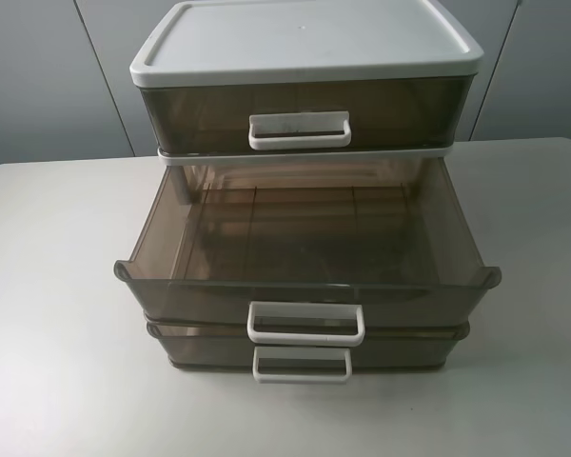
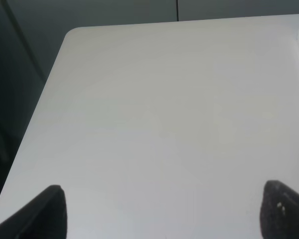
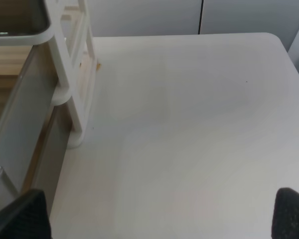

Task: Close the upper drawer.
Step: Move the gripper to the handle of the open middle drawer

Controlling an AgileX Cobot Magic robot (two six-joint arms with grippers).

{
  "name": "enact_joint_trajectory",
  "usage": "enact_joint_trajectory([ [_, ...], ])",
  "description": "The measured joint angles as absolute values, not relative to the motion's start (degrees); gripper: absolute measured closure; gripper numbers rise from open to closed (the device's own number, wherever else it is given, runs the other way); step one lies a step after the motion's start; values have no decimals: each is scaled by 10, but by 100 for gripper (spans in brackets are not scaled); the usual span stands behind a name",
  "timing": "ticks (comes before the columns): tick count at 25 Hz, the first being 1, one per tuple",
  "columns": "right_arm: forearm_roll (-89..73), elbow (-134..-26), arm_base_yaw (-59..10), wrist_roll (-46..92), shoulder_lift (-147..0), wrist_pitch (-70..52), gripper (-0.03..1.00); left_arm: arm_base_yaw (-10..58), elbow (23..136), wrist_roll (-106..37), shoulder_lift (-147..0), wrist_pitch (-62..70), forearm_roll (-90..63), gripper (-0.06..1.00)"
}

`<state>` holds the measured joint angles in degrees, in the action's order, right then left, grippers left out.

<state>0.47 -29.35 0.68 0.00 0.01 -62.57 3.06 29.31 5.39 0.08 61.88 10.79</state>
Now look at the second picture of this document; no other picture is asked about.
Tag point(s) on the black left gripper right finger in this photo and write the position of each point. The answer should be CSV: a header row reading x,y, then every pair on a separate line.
x,y
279,212

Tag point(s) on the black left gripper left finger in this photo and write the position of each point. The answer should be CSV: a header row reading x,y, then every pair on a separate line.
x,y
44,217

